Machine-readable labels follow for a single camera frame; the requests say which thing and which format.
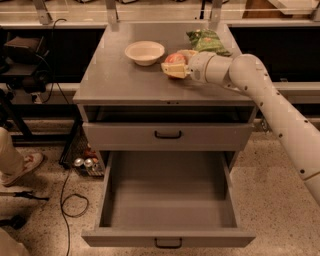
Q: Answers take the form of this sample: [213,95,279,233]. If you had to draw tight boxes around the person leg beige trousers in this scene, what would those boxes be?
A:
[0,127,24,176]

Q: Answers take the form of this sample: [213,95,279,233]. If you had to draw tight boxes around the black equipment stand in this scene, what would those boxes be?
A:
[0,27,82,144]

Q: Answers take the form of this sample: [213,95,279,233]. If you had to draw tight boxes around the wire basket with cans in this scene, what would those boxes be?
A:
[59,126,104,178]

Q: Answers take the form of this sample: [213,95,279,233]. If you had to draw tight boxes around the green chip bag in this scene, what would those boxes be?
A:
[187,29,232,57]

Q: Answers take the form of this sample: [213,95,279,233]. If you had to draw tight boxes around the white bowl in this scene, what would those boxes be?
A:
[125,41,165,66]

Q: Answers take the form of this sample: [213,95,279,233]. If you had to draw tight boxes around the red apple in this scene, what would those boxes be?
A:
[163,53,178,63]

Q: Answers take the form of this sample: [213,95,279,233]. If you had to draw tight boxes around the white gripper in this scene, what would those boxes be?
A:
[161,50,216,83]

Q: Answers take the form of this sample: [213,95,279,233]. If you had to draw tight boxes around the open grey middle drawer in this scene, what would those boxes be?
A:
[82,151,255,249]

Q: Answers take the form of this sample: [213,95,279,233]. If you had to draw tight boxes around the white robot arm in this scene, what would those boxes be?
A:
[161,52,320,204]

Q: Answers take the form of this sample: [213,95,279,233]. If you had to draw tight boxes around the black tool on floor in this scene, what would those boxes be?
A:
[0,191,49,201]

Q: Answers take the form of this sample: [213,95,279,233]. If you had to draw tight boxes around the closed grey top drawer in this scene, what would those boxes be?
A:
[83,123,253,151]

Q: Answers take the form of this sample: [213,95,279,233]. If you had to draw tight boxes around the black floor cable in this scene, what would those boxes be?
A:
[59,168,90,256]

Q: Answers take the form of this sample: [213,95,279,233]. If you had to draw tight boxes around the white sneaker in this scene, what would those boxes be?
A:
[1,153,44,187]

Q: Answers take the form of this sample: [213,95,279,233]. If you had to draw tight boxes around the grey drawer cabinet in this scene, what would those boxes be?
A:
[72,22,268,161]

